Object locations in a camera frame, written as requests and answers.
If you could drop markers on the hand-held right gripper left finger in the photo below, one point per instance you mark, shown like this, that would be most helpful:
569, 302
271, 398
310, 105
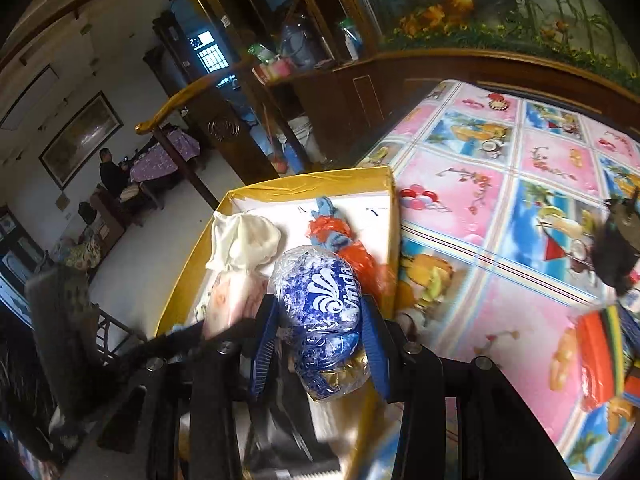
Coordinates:
265, 350

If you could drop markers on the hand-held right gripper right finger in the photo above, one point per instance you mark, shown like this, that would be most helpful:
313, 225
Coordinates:
375, 350

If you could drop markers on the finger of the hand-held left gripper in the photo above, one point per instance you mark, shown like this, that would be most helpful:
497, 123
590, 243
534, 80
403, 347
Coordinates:
165, 346

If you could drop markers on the pink tissue pack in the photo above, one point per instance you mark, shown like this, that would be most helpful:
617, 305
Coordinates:
230, 297

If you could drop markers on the blue patterned plastic bag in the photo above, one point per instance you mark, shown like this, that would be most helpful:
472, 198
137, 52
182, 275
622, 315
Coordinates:
320, 300

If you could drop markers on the orange plastic bag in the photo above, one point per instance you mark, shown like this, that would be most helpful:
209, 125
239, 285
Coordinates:
362, 262

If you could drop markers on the white cloth bundle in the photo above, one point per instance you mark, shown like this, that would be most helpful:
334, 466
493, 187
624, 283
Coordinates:
245, 240

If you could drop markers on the blue microfiber cloth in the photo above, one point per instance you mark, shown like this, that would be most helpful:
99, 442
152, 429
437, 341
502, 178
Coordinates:
326, 207

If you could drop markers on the yellow cardboard box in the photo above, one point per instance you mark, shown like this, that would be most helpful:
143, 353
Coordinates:
300, 187

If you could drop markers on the black foil packet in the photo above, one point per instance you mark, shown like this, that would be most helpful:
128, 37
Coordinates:
295, 435

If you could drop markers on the printed plastic tablecloth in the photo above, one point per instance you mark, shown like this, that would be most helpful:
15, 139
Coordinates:
475, 270

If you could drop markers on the table with purple cloth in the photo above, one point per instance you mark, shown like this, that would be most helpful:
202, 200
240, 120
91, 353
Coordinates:
165, 155

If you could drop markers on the framed landscape picture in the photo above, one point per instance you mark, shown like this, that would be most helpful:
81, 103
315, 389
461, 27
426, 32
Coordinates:
80, 140

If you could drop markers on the colourful sponge pack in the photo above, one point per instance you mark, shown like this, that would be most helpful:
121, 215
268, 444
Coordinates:
600, 355

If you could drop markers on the wooden chair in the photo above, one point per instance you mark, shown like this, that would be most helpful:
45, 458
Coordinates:
220, 125

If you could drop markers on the white air conditioner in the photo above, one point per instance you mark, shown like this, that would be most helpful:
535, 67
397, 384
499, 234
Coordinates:
27, 97

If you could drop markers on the black cylindrical motor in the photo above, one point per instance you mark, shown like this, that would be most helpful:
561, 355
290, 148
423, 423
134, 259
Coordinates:
620, 250

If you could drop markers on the pink round container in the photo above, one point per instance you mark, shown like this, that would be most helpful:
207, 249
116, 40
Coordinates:
274, 70

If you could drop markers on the blue water jug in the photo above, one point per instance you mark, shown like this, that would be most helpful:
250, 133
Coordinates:
299, 42

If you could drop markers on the white plastic bottle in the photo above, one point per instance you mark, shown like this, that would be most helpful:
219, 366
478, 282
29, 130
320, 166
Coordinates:
351, 40

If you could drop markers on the dark wooden cabinet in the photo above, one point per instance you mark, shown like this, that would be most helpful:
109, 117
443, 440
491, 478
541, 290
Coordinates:
260, 5

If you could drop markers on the flower landscape wall mural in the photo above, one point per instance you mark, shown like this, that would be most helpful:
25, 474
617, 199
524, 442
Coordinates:
500, 5

